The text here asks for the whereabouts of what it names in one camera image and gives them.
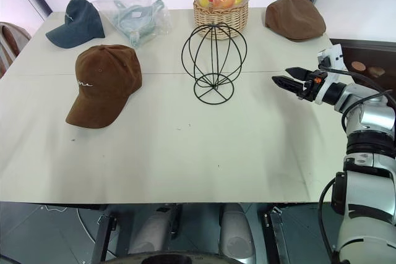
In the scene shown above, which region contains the light blue garment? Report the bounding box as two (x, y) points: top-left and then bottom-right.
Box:
(111, 0), (165, 46)

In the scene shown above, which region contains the small brown wooden object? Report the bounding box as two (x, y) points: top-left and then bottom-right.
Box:
(367, 66), (386, 78)

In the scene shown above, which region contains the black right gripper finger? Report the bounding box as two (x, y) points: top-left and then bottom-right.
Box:
(271, 75), (308, 98)
(285, 66), (314, 81)

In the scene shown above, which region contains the wooden chair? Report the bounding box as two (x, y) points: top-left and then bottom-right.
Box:
(0, 22), (32, 79)

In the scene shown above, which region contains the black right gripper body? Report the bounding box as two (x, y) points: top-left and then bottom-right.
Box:
(298, 70), (328, 103)

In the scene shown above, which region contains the white floor cable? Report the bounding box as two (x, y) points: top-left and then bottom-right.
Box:
(40, 204), (97, 246)

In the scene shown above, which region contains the brown flat cap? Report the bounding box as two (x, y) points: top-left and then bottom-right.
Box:
(265, 0), (327, 43)

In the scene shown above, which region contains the dark brown side table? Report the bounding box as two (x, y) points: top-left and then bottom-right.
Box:
(329, 38), (396, 92)

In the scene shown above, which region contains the black wire hat stand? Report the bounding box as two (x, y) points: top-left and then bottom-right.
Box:
(181, 20), (249, 104)

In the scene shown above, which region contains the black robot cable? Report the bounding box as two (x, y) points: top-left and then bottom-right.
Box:
(317, 177), (340, 254)
(318, 64), (396, 137)

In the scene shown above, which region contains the brown corduroy baseball cap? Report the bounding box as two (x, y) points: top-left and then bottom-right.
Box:
(65, 44), (143, 130)

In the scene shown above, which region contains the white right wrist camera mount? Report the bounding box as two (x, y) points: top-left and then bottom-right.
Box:
(316, 45), (346, 106)

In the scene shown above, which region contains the grey rounded robot leg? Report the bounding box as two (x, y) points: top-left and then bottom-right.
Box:
(128, 203), (180, 255)
(218, 202), (256, 262)

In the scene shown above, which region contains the black metal table leg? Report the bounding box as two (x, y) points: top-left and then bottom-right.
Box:
(91, 205), (117, 264)
(262, 204), (292, 264)

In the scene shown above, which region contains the dark blue baseball cap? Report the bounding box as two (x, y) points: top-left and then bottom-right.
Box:
(45, 0), (106, 49)

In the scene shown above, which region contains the wicker basket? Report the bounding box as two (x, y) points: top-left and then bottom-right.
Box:
(193, 0), (249, 40)

